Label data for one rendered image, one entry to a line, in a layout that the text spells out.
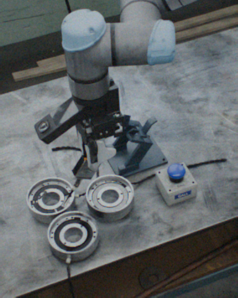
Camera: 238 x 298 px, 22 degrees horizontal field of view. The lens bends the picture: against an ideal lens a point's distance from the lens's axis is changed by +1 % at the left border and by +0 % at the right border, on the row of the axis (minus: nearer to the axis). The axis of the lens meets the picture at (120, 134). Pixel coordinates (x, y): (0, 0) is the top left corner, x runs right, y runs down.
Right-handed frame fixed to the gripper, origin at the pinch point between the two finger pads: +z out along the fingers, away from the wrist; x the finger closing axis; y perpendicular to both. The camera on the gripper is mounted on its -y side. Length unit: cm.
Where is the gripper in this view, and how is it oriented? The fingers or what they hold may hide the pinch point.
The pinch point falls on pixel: (88, 162)
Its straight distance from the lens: 128.5
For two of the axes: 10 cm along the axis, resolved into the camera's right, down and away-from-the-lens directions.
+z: 0.5, 7.0, 7.2
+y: 9.2, -3.1, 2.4
